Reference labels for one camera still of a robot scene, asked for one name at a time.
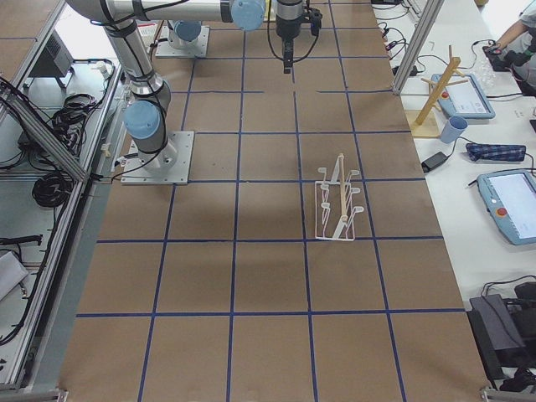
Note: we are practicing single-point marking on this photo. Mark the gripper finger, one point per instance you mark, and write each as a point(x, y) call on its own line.
point(287, 55)

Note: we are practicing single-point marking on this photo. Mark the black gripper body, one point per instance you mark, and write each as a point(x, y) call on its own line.
point(286, 26)

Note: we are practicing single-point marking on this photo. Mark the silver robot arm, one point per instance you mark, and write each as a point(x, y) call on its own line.
point(119, 19)

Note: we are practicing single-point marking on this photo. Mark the wooden cup tree stand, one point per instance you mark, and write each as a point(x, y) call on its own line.
point(421, 125)

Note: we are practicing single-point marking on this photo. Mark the blue cup on desk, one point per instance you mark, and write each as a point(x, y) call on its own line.
point(453, 128)

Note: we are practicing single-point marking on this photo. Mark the black power adapter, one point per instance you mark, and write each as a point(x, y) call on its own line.
point(433, 162)

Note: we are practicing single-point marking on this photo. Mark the far teach pendant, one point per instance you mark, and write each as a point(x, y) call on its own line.
point(464, 97)

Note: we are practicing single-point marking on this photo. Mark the teach pendant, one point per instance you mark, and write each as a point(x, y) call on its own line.
point(509, 197)
point(464, 97)

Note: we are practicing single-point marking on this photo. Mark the blue plaid pencil case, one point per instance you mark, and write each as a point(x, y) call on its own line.
point(496, 152)

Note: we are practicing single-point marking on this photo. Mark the near teach pendant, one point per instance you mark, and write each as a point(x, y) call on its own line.
point(509, 197)

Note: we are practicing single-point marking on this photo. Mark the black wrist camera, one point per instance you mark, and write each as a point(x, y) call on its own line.
point(314, 18)

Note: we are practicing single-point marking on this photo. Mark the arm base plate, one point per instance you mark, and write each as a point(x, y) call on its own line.
point(171, 46)
point(170, 166)

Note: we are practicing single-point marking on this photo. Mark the aluminium frame post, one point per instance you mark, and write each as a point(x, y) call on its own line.
point(420, 34)

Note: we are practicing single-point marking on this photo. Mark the white wire cup rack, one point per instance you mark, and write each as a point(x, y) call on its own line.
point(335, 212)

